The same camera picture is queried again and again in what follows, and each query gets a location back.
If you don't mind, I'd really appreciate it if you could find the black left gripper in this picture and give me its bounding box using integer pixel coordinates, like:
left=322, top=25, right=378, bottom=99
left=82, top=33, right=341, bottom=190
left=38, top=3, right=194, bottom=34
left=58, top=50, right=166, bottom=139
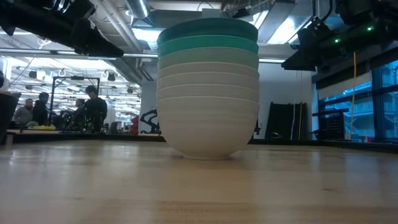
left=62, top=1, right=124, bottom=58

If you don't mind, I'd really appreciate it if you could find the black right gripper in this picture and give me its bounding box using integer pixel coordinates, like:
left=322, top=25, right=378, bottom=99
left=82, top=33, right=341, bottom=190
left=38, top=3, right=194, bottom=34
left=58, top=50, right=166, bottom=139
left=281, top=17, right=343, bottom=72

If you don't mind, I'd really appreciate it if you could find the pale green bowl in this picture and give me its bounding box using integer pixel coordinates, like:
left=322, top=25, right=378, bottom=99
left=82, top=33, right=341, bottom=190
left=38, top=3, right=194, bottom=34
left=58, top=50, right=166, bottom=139
left=157, top=47, right=260, bottom=71

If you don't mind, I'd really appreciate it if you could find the turquoise bowl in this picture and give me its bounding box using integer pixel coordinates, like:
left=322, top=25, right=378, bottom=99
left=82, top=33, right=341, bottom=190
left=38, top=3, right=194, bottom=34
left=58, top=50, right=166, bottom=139
left=157, top=34, right=259, bottom=59

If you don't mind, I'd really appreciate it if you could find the dark teal bowl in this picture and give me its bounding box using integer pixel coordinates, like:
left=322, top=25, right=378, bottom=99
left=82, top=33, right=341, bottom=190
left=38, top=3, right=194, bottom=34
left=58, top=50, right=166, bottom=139
left=156, top=17, right=259, bottom=47

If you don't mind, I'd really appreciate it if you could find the person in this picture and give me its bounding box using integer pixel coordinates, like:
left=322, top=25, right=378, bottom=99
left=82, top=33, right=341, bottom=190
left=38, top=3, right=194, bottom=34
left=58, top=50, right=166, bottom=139
left=14, top=98, right=34, bottom=127
left=73, top=98, right=86, bottom=125
left=32, top=91, right=50, bottom=127
left=82, top=85, right=108, bottom=133

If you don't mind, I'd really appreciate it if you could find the black cabinet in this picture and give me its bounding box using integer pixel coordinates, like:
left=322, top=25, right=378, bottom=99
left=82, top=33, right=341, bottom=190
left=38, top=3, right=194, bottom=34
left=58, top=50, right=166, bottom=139
left=266, top=101, right=308, bottom=141

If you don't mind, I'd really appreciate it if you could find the black perforated panel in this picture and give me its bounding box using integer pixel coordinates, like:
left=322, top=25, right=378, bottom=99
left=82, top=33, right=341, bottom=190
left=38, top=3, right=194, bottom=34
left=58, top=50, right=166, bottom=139
left=319, top=111, right=346, bottom=140

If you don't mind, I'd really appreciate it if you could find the black box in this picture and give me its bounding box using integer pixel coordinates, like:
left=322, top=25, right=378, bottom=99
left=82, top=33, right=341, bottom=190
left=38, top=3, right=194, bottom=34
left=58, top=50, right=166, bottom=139
left=0, top=91, right=22, bottom=144

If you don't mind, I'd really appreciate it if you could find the black rig frame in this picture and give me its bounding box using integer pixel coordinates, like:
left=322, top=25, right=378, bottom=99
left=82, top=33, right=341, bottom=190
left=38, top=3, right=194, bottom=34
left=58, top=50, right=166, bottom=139
left=49, top=76, right=101, bottom=125

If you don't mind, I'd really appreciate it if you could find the large silver ceiling duct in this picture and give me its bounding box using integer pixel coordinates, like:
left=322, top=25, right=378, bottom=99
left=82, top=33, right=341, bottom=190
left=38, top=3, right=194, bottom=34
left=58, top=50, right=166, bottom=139
left=257, top=0, right=315, bottom=44

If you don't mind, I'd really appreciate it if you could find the round silver ceiling duct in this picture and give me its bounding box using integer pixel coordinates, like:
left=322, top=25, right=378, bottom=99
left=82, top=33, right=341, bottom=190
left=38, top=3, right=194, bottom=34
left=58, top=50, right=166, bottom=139
left=126, top=0, right=150, bottom=19

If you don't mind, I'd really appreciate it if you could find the orange extension cable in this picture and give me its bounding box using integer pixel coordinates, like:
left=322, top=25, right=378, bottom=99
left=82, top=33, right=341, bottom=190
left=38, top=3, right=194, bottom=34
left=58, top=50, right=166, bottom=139
left=350, top=52, right=357, bottom=139

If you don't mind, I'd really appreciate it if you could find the white hanging cable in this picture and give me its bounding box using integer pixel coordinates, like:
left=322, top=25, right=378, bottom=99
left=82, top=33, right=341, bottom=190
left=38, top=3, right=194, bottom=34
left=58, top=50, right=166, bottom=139
left=291, top=102, right=297, bottom=141

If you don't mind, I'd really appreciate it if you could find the black table frame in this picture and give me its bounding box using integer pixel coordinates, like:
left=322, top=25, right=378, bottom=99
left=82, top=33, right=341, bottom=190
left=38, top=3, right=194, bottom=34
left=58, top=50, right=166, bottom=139
left=0, top=130, right=398, bottom=154

